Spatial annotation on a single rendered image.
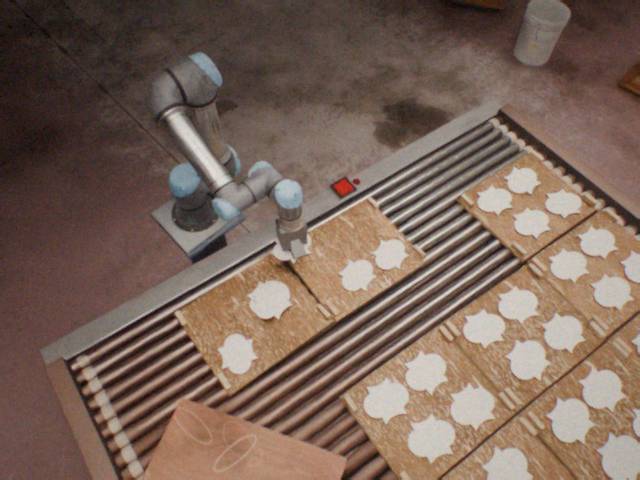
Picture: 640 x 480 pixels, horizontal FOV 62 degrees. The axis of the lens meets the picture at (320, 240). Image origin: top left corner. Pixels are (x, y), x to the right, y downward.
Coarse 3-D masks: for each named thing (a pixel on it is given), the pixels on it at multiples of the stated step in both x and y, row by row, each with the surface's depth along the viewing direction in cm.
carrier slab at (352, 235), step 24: (336, 216) 201; (360, 216) 201; (384, 216) 202; (312, 240) 195; (336, 240) 195; (360, 240) 196; (384, 240) 196; (408, 240) 196; (312, 264) 190; (336, 264) 190; (408, 264) 190; (312, 288) 185; (336, 288) 185; (384, 288) 185
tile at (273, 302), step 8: (272, 288) 181; (280, 288) 181; (264, 296) 179; (272, 296) 179; (280, 296) 179; (288, 296) 179; (264, 304) 178; (272, 304) 178; (280, 304) 178; (288, 304) 178; (256, 312) 176; (264, 312) 176; (272, 312) 176; (280, 312) 176
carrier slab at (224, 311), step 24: (264, 264) 190; (216, 288) 184; (240, 288) 184; (288, 288) 185; (192, 312) 179; (216, 312) 179; (240, 312) 179; (288, 312) 180; (312, 312) 180; (192, 336) 175; (216, 336) 175; (264, 336) 175; (288, 336) 175; (312, 336) 175; (216, 360) 170; (264, 360) 170; (240, 384) 166
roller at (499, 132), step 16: (496, 128) 231; (480, 144) 225; (448, 160) 219; (416, 176) 215; (432, 176) 216; (400, 192) 211; (176, 320) 179; (144, 336) 176; (160, 336) 177; (128, 352) 174; (96, 368) 170
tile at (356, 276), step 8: (352, 264) 189; (360, 264) 189; (368, 264) 189; (344, 272) 187; (352, 272) 187; (360, 272) 187; (368, 272) 187; (344, 280) 185; (352, 280) 185; (360, 280) 185; (368, 280) 185; (344, 288) 184; (352, 288) 184; (360, 288) 184
